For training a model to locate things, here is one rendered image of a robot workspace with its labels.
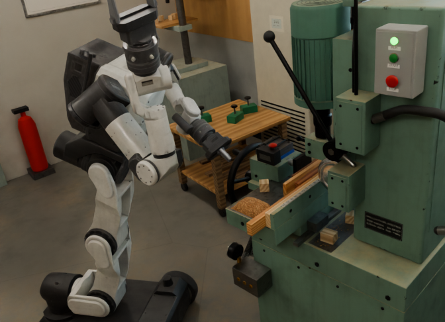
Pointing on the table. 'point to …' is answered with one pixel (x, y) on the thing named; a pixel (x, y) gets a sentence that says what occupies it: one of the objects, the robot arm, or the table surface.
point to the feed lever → (332, 153)
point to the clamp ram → (299, 161)
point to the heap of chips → (250, 207)
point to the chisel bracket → (314, 146)
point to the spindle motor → (316, 46)
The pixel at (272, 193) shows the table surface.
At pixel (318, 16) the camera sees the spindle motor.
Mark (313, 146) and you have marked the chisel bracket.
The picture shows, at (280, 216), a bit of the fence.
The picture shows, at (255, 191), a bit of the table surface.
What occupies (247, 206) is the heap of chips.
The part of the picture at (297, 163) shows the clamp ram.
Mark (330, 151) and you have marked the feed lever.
